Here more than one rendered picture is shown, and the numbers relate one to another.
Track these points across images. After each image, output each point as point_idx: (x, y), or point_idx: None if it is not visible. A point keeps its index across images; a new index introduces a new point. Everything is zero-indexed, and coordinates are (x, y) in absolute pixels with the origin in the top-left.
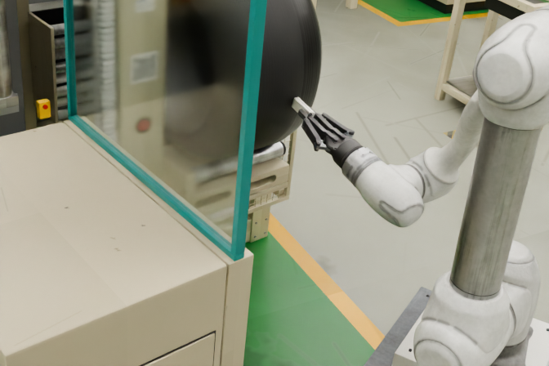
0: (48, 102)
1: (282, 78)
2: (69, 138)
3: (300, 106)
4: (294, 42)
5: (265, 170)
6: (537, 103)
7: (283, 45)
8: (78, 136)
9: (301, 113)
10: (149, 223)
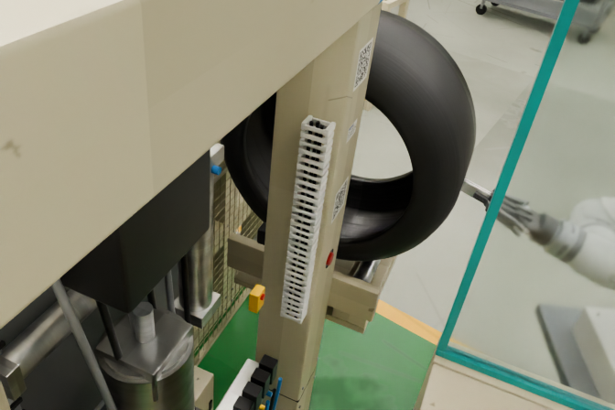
0: (264, 289)
1: (467, 168)
2: (483, 396)
3: (473, 188)
4: (471, 125)
5: None
6: None
7: (469, 134)
8: (487, 386)
9: (480, 197)
10: None
